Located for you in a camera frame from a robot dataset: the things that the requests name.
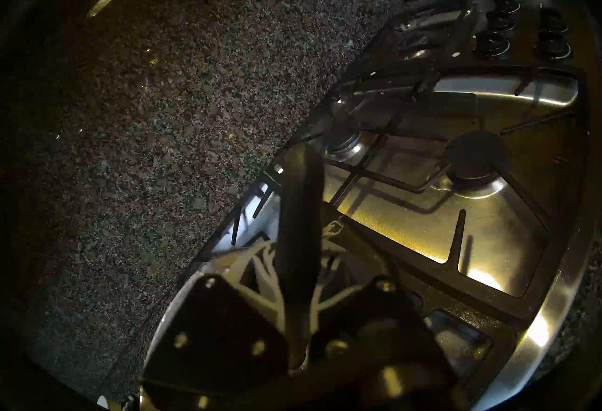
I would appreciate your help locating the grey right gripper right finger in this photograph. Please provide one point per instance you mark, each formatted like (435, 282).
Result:
(376, 330)

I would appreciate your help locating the stainless gas cooktop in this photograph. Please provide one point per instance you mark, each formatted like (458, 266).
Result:
(470, 226)

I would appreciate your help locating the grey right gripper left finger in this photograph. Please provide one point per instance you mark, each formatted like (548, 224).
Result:
(221, 339)

